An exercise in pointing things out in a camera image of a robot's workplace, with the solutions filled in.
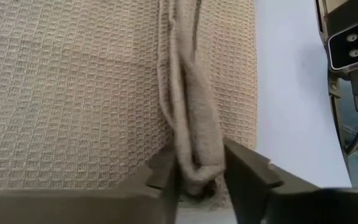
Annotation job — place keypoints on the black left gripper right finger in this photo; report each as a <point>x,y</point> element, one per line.
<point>291,207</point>

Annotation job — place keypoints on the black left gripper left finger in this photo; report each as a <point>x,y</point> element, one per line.
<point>73,207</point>

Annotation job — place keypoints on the grey waffle-weave towel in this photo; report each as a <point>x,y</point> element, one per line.
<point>73,93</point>

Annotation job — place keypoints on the silver-framed black depth camera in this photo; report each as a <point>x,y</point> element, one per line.
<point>353,46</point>

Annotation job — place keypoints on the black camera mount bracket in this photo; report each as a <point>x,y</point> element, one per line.
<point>353,12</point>

